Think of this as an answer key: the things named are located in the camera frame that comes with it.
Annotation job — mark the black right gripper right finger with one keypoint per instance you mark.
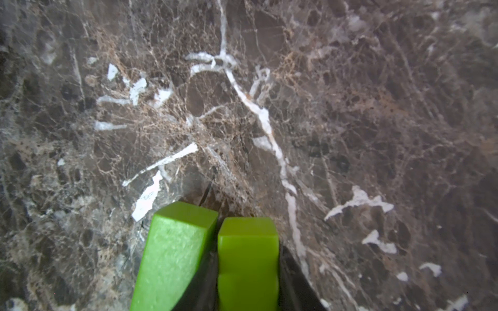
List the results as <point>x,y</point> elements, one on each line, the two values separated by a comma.
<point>296,294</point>

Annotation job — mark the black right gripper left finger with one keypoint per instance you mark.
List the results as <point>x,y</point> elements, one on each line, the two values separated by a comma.
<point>201,293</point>

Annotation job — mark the green block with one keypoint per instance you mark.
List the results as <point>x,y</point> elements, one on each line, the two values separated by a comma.
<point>179,236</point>
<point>248,250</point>

